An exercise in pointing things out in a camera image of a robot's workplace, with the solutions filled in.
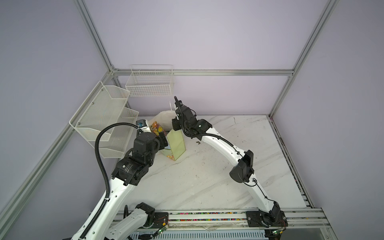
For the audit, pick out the white wire wall basket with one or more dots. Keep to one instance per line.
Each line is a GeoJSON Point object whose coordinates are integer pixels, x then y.
{"type": "Point", "coordinates": [151, 81]}

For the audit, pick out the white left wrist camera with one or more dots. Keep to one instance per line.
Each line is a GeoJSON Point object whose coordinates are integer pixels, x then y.
{"type": "Point", "coordinates": [143, 126]}

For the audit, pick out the orange snack box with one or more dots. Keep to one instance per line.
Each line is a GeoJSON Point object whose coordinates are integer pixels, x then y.
{"type": "Point", "coordinates": [157, 129]}

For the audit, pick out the aluminium frame post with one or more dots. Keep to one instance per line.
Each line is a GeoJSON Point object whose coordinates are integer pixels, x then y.
{"type": "Point", "coordinates": [91, 27]}

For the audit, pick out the white mesh wall shelf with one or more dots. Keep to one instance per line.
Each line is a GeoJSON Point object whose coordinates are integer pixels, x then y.
{"type": "Point", "coordinates": [106, 105]}

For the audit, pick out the right rear frame post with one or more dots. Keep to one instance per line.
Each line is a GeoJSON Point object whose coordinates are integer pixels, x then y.
{"type": "Point", "coordinates": [319, 26]}

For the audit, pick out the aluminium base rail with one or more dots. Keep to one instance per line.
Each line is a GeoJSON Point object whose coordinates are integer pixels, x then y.
{"type": "Point", "coordinates": [294, 224]}

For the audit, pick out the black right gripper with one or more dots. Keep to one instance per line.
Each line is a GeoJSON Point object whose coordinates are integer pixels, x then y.
{"type": "Point", "coordinates": [174, 124]}

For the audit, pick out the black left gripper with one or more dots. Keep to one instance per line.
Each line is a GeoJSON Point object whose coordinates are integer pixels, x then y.
{"type": "Point", "coordinates": [160, 141]}

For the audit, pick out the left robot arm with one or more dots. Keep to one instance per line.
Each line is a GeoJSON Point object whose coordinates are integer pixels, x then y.
{"type": "Point", "coordinates": [126, 176]}

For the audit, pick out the white green paper bag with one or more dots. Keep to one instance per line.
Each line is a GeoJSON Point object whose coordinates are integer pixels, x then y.
{"type": "Point", "coordinates": [175, 139]}

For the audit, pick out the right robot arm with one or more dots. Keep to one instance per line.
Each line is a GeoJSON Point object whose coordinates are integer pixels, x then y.
{"type": "Point", "coordinates": [269, 211]}

